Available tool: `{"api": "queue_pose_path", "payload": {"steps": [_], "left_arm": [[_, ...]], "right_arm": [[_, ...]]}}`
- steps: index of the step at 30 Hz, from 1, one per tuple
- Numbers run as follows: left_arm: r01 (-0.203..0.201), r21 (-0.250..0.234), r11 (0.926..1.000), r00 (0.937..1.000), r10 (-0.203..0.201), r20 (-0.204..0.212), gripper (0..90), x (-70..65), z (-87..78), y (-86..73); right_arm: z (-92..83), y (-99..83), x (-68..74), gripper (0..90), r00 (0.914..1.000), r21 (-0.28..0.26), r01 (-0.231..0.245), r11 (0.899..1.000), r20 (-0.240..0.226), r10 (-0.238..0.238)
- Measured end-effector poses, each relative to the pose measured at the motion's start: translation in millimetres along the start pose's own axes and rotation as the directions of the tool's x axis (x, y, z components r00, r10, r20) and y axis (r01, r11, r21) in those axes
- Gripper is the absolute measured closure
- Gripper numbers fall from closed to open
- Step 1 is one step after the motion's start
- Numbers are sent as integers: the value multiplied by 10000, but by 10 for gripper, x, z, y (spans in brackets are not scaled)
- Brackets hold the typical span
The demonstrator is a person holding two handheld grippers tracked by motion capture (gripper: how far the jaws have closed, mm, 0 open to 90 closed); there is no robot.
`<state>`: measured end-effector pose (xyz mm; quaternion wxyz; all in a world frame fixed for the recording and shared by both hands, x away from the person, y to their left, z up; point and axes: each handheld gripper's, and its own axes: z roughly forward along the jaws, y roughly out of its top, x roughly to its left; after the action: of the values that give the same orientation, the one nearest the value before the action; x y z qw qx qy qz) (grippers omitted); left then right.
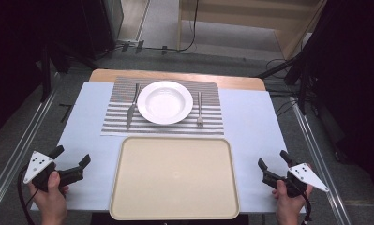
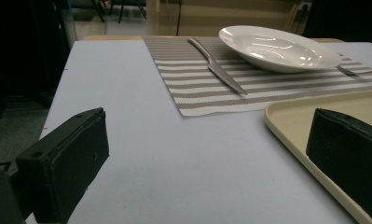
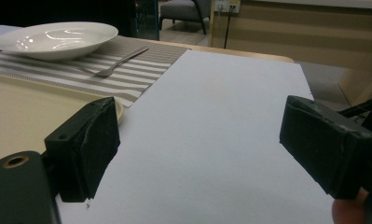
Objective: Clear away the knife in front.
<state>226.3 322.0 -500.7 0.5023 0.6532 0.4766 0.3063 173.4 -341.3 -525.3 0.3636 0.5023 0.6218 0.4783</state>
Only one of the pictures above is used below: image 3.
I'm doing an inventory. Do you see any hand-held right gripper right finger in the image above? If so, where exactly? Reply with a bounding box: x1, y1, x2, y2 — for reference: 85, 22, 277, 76
279, 95, 372, 200

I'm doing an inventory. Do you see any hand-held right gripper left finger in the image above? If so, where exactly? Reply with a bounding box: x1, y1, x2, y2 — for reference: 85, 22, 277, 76
44, 96, 121, 203

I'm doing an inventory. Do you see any beige plastic tray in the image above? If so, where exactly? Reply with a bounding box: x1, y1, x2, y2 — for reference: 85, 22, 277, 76
0, 72, 125, 169

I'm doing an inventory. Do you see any silver fork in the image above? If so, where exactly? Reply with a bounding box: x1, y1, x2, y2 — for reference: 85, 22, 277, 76
77, 46, 150, 78

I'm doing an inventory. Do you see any white deep plate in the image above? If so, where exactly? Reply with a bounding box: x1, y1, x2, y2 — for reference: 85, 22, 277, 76
0, 21, 119, 62

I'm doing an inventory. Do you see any grey striped placemat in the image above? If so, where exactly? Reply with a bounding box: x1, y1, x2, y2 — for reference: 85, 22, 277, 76
0, 35, 191, 108

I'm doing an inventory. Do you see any grey chair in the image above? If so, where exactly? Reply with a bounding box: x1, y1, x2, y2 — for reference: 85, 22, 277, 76
159, 0, 212, 35

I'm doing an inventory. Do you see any right hand-held gripper cable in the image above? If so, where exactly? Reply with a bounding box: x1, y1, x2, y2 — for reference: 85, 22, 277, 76
338, 92, 372, 119

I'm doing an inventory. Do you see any black hanging cable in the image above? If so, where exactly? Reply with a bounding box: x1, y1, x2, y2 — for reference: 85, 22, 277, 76
223, 6, 235, 49

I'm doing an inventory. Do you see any white wall socket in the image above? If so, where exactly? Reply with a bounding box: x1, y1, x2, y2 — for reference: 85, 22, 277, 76
214, 0, 241, 14

